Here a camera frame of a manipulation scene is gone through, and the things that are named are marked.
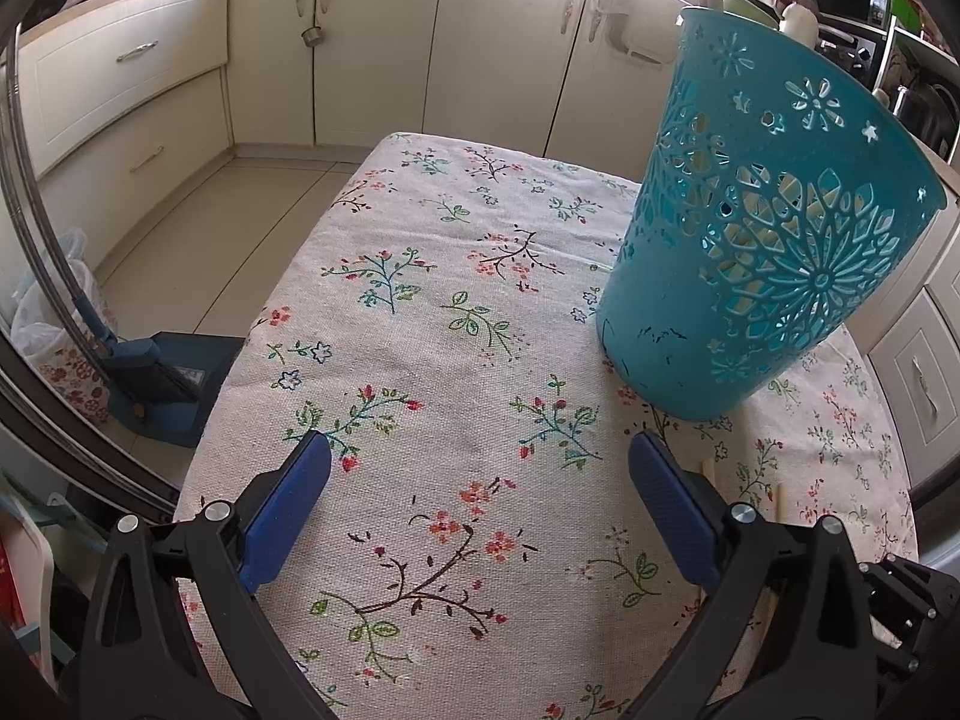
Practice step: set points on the white jug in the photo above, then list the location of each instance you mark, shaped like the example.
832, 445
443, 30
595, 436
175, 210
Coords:
799, 24

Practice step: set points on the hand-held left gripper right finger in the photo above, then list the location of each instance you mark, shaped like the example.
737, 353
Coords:
671, 510

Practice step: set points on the cream kitchen cabinet row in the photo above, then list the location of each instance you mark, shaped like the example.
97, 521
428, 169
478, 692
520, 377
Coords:
919, 375
450, 52

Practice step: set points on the small hanging metal cup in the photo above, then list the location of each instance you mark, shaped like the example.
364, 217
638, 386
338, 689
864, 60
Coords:
313, 36

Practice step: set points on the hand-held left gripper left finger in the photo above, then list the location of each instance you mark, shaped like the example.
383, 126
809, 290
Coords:
289, 510

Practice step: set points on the clear plastic bag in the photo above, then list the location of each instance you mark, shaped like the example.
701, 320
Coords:
45, 315

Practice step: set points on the teal perforated plastic basket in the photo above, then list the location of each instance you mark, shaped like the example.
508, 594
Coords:
660, 330

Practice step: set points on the blue dustpan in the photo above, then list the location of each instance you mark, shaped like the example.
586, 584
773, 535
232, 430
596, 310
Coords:
187, 405

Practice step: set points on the floral tablecloth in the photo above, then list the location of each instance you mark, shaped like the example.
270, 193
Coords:
450, 390

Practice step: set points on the black toaster oven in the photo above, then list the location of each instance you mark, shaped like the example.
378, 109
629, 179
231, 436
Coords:
851, 22

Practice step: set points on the white hanging plastic bin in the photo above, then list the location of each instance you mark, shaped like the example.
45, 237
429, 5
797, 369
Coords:
637, 26

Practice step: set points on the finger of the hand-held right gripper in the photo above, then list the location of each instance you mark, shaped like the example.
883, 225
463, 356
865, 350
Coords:
904, 607

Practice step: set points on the white plastic chair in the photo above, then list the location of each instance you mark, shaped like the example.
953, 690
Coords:
37, 547

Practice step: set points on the grey refrigerator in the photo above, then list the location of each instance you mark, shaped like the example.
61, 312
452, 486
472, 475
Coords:
45, 427

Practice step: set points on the cream drawer cabinet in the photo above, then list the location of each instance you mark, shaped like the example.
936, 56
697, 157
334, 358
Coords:
112, 90

